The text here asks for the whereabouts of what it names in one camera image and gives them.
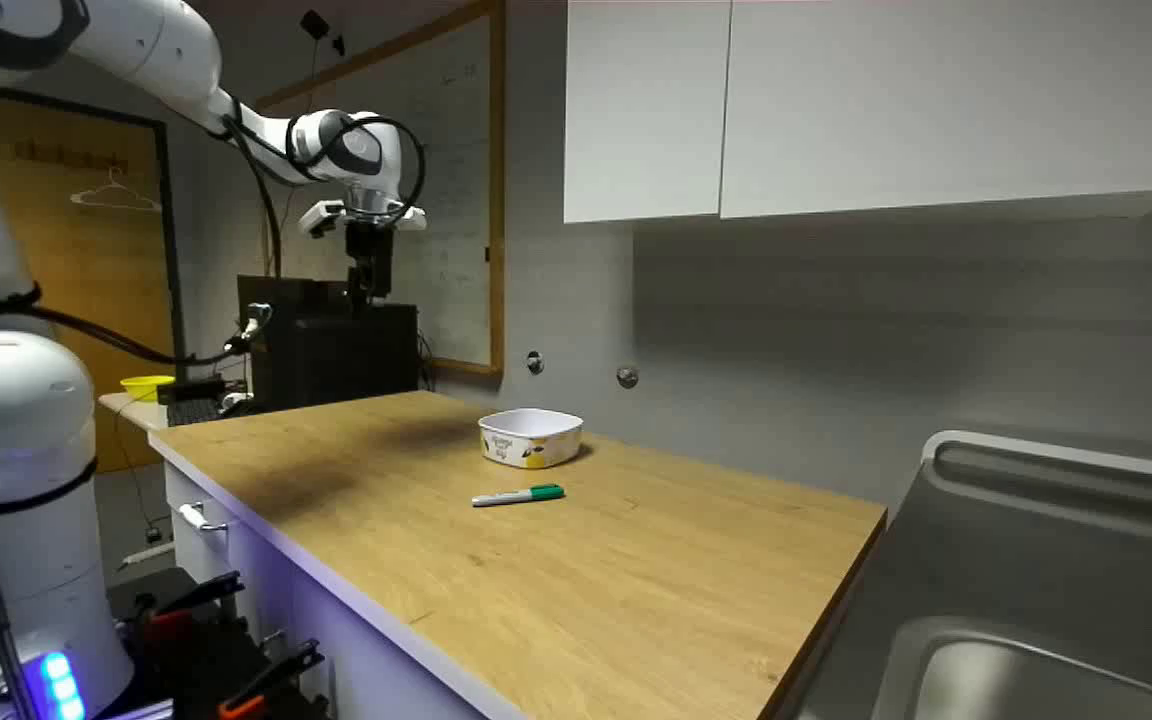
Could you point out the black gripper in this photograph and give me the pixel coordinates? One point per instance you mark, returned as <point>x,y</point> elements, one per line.
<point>370,251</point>

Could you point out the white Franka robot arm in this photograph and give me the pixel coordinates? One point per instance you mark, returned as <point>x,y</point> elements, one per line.
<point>17,426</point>

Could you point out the white base cabinet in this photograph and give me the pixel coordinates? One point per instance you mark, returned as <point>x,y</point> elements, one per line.
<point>339,642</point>

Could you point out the white wall cabinet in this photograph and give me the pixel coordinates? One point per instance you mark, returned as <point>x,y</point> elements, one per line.
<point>962,102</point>

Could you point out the small black device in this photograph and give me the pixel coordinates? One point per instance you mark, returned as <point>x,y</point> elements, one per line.
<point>202,396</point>

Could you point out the round wall knob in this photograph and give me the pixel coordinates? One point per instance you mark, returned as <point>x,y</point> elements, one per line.
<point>624,373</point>

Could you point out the black box appliance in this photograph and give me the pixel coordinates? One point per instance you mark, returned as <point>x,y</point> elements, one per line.
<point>328,354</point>

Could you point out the small wall fitting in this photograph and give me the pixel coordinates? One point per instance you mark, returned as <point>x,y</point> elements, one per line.
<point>533,360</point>

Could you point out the green Sharpie marker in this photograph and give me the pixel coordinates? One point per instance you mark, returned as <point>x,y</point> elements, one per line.
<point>519,496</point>

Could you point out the wooden door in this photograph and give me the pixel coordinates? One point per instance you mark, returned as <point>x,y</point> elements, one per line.
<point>81,280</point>

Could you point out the yellow object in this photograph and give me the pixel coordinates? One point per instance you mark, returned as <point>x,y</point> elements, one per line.
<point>144,385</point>

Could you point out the black overhead camera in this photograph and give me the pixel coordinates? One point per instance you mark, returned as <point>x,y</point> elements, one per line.
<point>317,24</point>

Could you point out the stainless steel sink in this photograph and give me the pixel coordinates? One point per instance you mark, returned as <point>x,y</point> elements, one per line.
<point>1043,601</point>

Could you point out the narrow white cabinet door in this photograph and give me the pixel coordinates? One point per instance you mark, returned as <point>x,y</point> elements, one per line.
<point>643,106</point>

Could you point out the white bowl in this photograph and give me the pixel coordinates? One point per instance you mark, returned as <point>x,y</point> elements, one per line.
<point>531,439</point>

